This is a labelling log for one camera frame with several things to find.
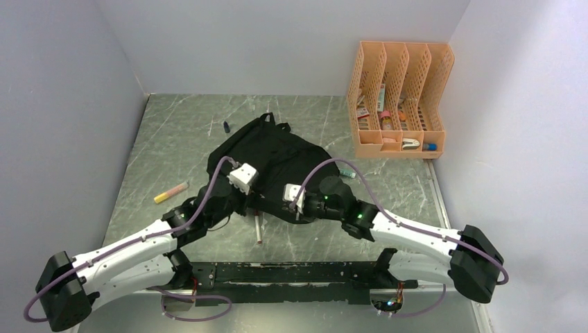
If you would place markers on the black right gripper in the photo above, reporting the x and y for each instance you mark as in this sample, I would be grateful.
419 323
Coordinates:
305 210

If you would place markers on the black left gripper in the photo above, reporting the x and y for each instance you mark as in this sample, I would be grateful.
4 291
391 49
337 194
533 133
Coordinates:
244 200

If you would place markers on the black student backpack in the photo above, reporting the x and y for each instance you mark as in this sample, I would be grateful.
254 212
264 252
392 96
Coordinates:
279 156

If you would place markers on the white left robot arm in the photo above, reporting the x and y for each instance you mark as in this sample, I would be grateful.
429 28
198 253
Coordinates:
71 288

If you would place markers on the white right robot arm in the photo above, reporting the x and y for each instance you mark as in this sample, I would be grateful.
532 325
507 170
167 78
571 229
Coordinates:
463 259

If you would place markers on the green white glue stick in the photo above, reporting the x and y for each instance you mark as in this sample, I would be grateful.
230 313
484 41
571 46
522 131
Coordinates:
347 173

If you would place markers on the red white pen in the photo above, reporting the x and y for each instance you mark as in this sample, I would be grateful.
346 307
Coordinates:
257 222

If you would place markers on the pink yellow highlighter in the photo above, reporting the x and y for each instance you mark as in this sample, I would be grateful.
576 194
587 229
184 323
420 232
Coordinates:
160 198

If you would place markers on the white red staples box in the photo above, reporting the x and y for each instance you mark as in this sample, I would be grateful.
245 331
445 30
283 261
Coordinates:
362 113

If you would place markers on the white stapler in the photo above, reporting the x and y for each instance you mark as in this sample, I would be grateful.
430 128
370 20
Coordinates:
409 144

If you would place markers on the pink bottle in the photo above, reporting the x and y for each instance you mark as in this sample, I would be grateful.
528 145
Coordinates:
385 119

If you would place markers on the tall white green box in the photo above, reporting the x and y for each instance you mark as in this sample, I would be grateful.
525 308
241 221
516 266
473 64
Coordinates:
381 97

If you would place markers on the grey blue sharpener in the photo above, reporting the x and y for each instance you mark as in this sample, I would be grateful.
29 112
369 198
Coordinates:
429 147

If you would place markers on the orange plastic desk organizer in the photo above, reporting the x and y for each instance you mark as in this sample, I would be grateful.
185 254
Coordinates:
415 75

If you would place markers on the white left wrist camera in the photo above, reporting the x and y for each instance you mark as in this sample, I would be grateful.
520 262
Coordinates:
243 178

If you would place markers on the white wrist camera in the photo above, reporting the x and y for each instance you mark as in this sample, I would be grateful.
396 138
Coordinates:
294 196
243 178

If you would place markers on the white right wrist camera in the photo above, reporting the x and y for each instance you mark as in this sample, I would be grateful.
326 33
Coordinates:
294 196

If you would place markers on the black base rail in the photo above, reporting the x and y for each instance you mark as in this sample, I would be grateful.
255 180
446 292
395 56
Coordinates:
245 282

